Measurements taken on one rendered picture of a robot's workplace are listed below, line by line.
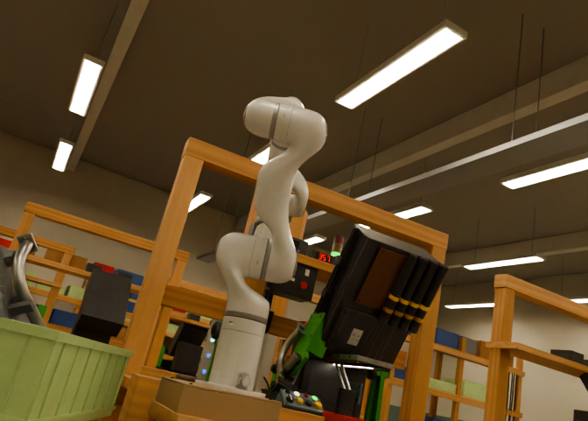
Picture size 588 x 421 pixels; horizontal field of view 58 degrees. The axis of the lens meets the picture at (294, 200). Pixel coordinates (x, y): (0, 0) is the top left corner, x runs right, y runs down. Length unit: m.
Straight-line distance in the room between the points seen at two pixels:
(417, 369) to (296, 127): 1.76
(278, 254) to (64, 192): 10.90
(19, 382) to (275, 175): 0.77
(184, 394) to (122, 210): 11.07
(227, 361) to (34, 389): 0.57
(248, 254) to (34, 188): 10.87
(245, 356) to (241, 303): 0.14
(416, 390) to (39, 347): 2.14
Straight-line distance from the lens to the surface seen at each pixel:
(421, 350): 2.89
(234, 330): 1.46
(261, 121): 1.42
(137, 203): 12.43
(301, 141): 1.42
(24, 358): 1.04
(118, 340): 8.96
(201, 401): 1.36
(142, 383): 1.74
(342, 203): 2.73
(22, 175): 12.29
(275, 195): 1.44
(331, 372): 2.38
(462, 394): 8.25
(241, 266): 1.49
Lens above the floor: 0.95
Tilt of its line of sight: 19 degrees up
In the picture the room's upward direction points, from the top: 13 degrees clockwise
